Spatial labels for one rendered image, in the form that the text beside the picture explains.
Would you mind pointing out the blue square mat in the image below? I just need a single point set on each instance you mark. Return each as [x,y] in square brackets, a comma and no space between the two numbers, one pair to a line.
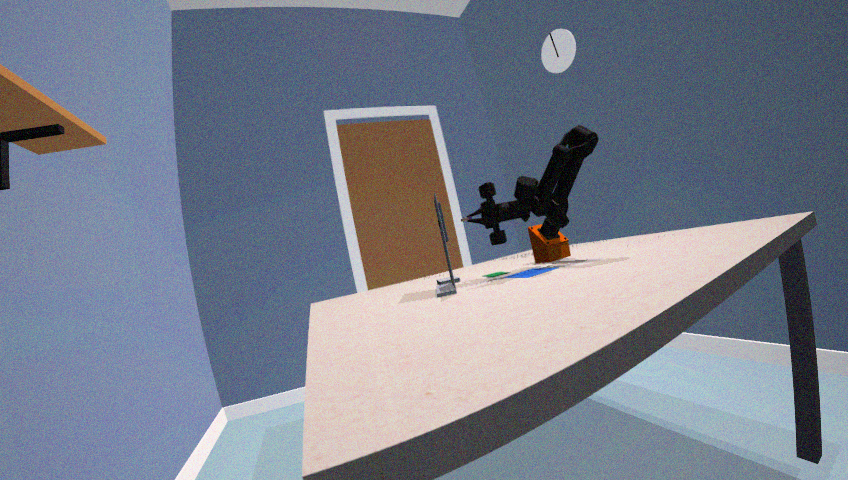
[530,273]

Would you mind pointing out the grey panel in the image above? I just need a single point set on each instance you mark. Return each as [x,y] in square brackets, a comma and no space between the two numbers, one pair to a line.
[446,289]

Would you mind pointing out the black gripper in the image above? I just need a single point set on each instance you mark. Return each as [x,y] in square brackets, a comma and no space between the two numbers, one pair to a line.
[498,213]

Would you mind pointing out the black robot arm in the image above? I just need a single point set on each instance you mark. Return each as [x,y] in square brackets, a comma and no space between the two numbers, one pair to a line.
[563,168]

